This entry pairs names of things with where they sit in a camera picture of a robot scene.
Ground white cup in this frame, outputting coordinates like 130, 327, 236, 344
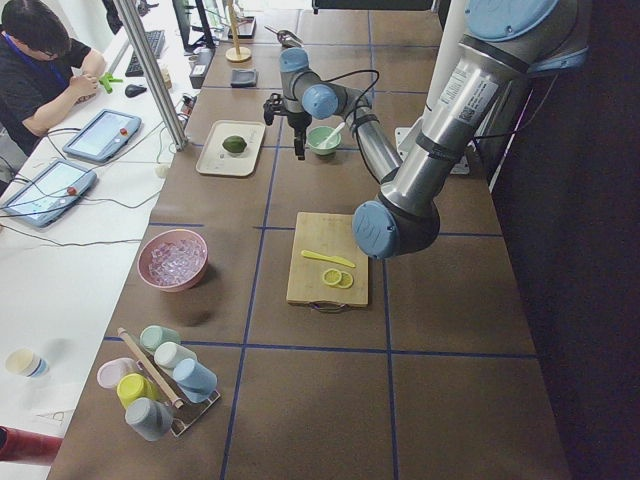
154, 341, 197, 374

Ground folded grey purple cloth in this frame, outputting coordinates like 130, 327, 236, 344
230, 69, 258, 88

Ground steel metal scoop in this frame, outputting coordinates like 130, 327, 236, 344
264, 25, 304, 48

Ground bamboo cutting board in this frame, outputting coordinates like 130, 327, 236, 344
286, 212, 369, 310

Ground pink bowl with ice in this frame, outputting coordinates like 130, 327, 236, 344
137, 228, 208, 292

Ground upper teach pendant tablet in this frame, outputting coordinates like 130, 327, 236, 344
63, 109, 142, 164

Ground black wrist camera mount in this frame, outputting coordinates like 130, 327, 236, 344
263, 93, 283, 126

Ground mint green cup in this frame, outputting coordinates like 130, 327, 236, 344
139, 325, 181, 354

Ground wooden cup rack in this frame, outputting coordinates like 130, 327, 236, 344
118, 328, 220, 437

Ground blue cup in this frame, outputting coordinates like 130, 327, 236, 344
172, 358, 218, 403

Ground white plastic spoon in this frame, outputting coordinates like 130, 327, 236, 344
320, 122, 346, 148

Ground green avocado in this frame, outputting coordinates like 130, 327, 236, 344
222, 135, 247, 154

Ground grey cup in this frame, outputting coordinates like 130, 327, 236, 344
125, 397, 174, 441

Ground lower teach pendant tablet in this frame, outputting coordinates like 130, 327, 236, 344
1, 159, 97, 228

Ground teach pendant tablet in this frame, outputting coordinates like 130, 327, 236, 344
63, 109, 142, 164
1, 159, 97, 228

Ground black keyboard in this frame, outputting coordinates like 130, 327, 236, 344
124, 29, 167, 78

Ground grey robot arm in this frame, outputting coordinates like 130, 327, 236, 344
279, 1, 592, 259
279, 48, 401, 183

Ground seated person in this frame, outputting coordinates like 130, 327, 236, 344
1, 1, 106, 156

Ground round wooden stand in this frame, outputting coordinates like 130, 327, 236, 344
225, 0, 252, 63

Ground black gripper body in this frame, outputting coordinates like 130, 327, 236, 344
287, 113, 311, 141

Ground pink cup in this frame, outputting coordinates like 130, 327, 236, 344
96, 357, 139, 389

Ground yellow plastic knife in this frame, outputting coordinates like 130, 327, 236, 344
300, 249, 356, 268

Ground black framed tray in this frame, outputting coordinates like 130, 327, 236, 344
211, 16, 257, 41

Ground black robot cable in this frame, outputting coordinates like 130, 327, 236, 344
314, 69, 381, 132

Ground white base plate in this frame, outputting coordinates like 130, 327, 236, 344
394, 127, 471, 175

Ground yellow cup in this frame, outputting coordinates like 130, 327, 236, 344
116, 373, 159, 408

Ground aluminium frame post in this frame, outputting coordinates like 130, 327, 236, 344
114, 0, 188, 151

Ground paper cup on desk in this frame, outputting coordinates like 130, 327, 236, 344
5, 348, 49, 378

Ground cream rabbit tray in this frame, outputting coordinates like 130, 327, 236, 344
195, 120, 265, 177

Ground lower lemon slice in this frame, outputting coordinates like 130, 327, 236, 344
336, 271, 354, 289

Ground green plastic clamp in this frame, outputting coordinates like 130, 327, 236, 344
99, 72, 123, 94

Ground black computer mouse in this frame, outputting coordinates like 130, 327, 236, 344
124, 84, 147, 98

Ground mint green bowl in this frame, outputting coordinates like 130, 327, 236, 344
306, 126, 342, 156

